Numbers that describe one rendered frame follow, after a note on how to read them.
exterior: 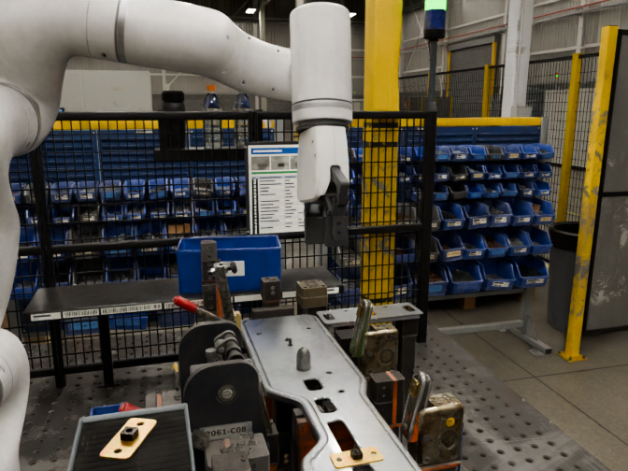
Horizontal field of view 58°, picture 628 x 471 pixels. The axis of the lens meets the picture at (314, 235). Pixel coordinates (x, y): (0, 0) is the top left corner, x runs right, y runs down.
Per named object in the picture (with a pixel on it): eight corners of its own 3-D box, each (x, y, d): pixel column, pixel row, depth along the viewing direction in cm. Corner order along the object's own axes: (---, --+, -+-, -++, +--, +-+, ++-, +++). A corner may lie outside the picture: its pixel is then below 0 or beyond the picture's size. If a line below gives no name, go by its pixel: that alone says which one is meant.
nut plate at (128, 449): (128, 461, 65) (127, 451, 65) (97, 458, 66) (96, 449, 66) (158, 421, 73) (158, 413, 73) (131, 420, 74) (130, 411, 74)
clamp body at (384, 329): (404, 463, 140) (409, 332, 132) (360, 470, 137) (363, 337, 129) (390, 442, 148) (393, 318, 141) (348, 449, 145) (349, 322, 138)
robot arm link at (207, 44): (135, 82, 86) (329, 114, 90) (112, 50, 70) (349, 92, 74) (142, 23, 86) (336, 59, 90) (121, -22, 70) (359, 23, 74)
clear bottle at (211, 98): (224, 148, 182) (221, 84, 177) (204, 149, 180) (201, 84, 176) (221, 147, 188) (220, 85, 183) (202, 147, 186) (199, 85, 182)
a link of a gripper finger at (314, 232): (298, 199, 85) (299, 243, 85) (305, 198, 82) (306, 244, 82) (319, 199, 86) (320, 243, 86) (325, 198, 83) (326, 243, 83)
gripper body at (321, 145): (287, 126, 82) (289, 203, 82) (306, 113, 72) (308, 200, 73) (335, 127, 84) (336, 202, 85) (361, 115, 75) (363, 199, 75)
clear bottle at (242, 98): (255, 148, 184) (253, 85, 180) (235, 148, 183) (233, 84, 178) (251, 146, 191) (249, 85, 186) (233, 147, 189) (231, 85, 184)
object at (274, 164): (313, 234, 189) (313, 140, 182) (247, 237, 183) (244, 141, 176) (312, 232, 191) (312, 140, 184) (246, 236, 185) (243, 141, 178)
